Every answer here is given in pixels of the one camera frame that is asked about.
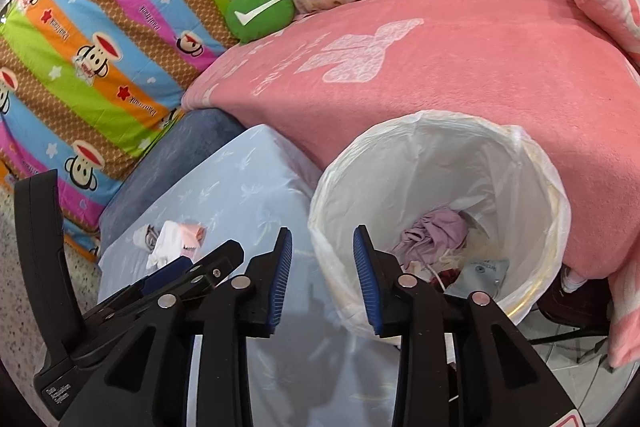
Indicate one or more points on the striped cartoon blanket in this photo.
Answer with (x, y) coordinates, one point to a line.
(100, 57)

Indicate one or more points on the light blue printed cloth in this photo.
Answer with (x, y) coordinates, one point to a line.
(240, 187)

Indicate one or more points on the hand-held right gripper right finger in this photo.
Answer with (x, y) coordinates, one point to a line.
(367, 277)

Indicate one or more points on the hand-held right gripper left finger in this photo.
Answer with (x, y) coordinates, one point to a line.
(282, 277)

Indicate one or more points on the white bin with plastic liner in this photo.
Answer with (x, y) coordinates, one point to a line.
(450, 167)

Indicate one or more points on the silver metal clip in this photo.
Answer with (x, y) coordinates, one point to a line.
(147, 239)

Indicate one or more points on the black chair base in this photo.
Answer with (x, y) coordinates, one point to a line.
(570, 307)

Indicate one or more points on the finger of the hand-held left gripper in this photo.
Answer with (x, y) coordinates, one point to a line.
(165, 272)
(42, 257)

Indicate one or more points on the blue-grey cushion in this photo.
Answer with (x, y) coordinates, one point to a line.
(165, 157)

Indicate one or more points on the pink white cloth piece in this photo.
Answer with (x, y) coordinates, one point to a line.
(167, 242)

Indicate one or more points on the grey packet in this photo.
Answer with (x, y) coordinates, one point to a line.
(480, 277)

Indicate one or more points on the purple cloth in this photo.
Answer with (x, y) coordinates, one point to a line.
(430, 229)

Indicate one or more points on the pink paper piece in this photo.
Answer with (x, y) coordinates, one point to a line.
(195, 234)

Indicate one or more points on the green round cushion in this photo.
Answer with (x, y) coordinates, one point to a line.
(260, 14)

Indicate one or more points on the pink blanket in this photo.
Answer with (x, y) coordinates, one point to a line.
(450, 67)

